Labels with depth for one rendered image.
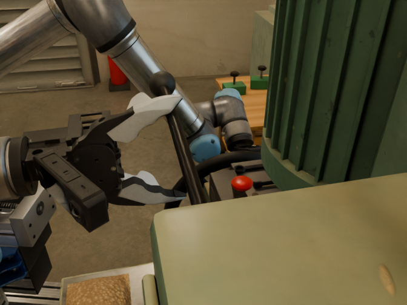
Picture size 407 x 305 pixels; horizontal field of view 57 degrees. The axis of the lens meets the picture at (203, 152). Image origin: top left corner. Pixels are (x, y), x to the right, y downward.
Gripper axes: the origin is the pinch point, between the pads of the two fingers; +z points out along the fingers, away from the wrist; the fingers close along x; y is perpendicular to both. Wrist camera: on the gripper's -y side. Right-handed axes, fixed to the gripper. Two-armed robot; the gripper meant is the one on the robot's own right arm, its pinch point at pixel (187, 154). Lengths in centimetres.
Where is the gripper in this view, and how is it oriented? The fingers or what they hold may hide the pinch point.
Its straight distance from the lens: 46.7
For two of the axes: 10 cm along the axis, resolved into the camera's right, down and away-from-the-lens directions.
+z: 9.7, -1.4, 1.8
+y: -2.3, -5.6, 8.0
